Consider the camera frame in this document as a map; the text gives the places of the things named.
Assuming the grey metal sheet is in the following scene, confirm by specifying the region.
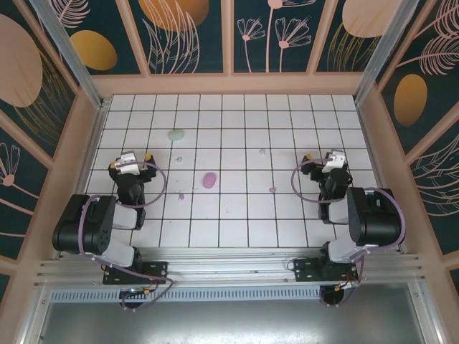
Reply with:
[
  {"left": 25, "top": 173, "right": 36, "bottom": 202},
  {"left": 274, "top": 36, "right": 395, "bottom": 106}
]
[{"left": 35, "top": 300, "right": 431, "bottom": 344}]

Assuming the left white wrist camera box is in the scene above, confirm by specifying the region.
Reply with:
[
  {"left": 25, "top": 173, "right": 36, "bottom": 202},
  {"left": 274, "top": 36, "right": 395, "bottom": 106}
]
[{"left": 116, "top": 152, "right": 141, "bottom": 176}]

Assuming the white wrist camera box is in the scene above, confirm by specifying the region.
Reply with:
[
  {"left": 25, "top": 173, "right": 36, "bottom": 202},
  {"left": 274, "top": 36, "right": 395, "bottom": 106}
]
[
  {"left": 116, "top": 152, "right": 141, "bottom": 176},
  {"left": 321, "top": 150, "right": 347, "bottom": 175}
]

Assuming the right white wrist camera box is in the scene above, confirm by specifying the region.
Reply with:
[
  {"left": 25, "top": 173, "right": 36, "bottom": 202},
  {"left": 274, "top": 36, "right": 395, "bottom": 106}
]
[{"left": 321, "top": 150, "right": 347, "bottom": 175}]

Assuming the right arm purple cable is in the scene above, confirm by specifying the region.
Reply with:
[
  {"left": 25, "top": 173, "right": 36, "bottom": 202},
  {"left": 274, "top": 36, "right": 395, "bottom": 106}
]
[{"left": 290, "top": 159, "right": 407, "bottom": 308}]

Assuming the aluminium side rail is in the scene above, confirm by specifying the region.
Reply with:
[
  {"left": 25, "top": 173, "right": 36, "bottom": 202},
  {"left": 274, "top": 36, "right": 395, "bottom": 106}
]
[
  {"left": 53, "top": 102, "right": 108, "bottom": 261},
  {"left": 356, "top": 101, "right": 406, "bottom": 254}
]

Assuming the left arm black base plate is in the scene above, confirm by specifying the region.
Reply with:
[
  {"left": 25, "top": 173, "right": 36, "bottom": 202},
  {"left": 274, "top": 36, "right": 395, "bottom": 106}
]
[{"left": 103, "top": 261, "right": 169, "bottom": 286}]

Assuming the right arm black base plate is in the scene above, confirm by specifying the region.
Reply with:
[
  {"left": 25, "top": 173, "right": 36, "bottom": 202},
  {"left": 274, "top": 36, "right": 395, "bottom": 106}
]
[{"left": 293, "top": 258, "right": 361, "bottom": 284}]

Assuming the black round cable port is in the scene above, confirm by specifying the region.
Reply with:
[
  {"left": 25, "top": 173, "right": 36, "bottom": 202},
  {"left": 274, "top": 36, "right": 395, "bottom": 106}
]
[
  {"left": 320, "top": 286, "right": 354, "bottom": 307},
  {"left": 119, "top": 290, "right": 145, "bottom": 310}
]

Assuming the aluminium corner post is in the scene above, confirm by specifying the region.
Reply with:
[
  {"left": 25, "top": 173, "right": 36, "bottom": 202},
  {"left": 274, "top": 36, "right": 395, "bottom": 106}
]
[
  {"left": 28, "top": 0, "right": 110, "bottom": 110},
  {"left": 353, "top": 0, "right": 421, "bottom": 105}
]

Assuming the aluminium mounting rail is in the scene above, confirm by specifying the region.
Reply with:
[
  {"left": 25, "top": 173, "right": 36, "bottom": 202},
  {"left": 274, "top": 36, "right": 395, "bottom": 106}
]
[{"left": 34, "top": 247, "right": 422, "bottom": 287}]

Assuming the perforated metal cable duct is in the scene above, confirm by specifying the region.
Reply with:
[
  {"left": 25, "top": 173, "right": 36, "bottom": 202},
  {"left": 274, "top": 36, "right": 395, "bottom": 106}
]
[{"left": 49, "top": 288, "right": 410, "bottom": 304}]

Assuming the aluminium frame bar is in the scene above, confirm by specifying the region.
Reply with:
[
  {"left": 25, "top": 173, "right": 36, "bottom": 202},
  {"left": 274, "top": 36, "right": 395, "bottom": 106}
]
[
  {"left": 14, "top": 286, "right": 53, "bottom": 344},
  {"left": 407, "top": 282, "right": 448, "bottom": 344}
]

